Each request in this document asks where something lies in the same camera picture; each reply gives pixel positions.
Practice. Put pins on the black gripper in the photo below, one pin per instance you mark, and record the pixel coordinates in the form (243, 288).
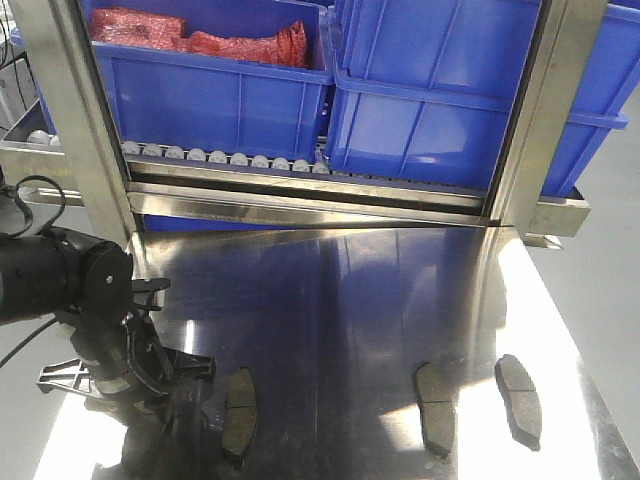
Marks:
(120, 357)

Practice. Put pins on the brake pad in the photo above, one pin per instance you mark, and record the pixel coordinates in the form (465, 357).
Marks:
(436, 407)
(521, 400)
(241, 414)

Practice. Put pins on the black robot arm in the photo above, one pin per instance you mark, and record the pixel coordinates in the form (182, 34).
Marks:
(60, 268)

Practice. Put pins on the white roller conveyor track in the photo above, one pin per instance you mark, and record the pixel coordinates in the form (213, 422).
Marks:
(241, 167)

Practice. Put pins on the left blue plastic bin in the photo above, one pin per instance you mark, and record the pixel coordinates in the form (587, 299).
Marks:
(212, 103)

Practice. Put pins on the blue plastic bin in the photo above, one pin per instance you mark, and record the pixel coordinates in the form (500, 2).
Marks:
(212, 103)
(424, 88)

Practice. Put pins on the red bubble wrap bag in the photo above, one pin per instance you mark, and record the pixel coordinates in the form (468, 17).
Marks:
(136, 28)

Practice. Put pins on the right blue plastic bin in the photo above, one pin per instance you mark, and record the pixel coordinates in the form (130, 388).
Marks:
(424, 88)

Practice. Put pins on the far right blue bin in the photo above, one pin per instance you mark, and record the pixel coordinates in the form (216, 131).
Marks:
(611, 75)

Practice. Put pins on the stainless steel rack frame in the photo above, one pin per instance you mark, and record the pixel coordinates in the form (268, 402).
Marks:
(117, 193)

